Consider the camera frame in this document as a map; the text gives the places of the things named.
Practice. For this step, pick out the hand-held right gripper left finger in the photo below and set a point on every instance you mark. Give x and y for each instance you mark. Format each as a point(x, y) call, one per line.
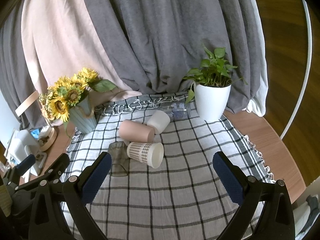
point(97, 178)

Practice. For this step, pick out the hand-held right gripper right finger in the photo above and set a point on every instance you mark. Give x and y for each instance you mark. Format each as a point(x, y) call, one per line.
point(228, 180)

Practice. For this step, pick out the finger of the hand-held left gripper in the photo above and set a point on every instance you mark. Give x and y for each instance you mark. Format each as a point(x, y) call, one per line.
point(58, 165)
point(26, 163)

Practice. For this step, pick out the brown checked paper cup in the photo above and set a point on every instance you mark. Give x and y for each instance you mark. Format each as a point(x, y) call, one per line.
point(143, 152)

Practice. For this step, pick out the dark smoked glass cup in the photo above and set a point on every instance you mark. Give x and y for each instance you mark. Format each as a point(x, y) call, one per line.
point(117, 155)

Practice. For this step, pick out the pink cup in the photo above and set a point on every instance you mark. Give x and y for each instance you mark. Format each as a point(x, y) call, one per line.
point(136, 130)

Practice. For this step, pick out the clear glass cup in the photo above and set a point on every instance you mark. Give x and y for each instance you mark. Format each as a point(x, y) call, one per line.
point(180, 112)

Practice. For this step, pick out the white cup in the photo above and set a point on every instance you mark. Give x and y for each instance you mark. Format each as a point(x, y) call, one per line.
point(158, 121)

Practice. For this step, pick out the white device on table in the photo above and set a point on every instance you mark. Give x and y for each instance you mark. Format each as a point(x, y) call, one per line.
point(22, 143)

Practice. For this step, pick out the round wooden box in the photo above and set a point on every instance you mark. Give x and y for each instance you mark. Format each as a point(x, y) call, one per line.
point(47, 137)

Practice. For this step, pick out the blue crumpled wrapper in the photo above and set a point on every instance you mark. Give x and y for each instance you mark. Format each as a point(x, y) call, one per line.
point(36, 133)

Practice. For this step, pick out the sunflowers in blue-green vase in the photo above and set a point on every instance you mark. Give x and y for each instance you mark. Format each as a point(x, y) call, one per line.
point(82, 117)

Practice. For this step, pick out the black and white checked cloth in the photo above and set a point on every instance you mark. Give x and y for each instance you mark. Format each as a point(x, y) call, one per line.
point(175, 192)

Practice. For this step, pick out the light wooden strip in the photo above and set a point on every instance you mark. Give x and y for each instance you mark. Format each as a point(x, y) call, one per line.
point(25, 105)

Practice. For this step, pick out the white hoop tube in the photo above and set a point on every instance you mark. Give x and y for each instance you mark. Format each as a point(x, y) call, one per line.
point(285, 130)

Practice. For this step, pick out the green plant in white pot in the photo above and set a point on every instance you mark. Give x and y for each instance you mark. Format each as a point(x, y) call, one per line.
point(212, 102)

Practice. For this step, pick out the grey and white cloth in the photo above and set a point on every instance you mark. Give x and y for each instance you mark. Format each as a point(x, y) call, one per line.
point(310, 205)

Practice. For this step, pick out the grey curtain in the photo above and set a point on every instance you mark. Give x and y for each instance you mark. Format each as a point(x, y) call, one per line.
point(162, 30)
point(12, 67)

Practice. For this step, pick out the white curtain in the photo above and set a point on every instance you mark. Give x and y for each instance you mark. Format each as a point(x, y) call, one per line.
point(257, 85)

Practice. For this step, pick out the pink curtain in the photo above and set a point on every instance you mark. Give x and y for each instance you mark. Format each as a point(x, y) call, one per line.
point(62, 42)

